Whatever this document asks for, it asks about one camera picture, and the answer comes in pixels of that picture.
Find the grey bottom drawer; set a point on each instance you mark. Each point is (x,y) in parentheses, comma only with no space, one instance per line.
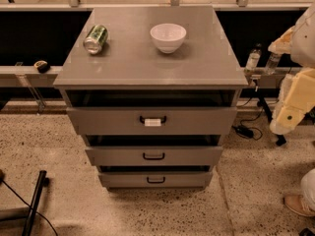
(155,179)

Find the grey drawer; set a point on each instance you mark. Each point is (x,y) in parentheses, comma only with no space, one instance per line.
(153,156)
(152,121)
(155,179)

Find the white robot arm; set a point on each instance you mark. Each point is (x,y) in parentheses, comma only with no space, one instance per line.
(297,94)

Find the grey drawer cabinet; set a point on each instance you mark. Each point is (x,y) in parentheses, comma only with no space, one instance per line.
(131,72)

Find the grey middle drawer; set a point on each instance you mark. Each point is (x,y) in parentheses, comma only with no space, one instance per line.
(153,156)

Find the grey top drawer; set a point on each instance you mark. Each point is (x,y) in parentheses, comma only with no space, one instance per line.
(152,121)

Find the white ceramic bowl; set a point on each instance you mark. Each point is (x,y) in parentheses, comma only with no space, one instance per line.
(167,38)

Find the black power adapter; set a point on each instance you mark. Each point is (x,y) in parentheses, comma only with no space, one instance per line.
(243,131)

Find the green soda can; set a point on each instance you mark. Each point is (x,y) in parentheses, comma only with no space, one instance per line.
(96,39)

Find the left clear water bottle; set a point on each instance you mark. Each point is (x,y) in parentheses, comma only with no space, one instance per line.
(253,58)

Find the clear water bottle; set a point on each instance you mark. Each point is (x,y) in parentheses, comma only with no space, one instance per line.
(272,63)
(253,58)

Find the right clear water bottle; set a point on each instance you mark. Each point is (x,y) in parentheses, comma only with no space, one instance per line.
(272,63)

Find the yellow black tape measure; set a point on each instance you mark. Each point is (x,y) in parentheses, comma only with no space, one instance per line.
(42,66)

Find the black stand leg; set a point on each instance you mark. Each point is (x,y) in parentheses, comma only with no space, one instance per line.
(262,102)

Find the black pole left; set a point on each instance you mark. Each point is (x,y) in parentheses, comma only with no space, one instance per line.
(41,182)

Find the tan shoe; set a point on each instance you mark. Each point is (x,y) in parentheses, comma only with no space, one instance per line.
(298,205)

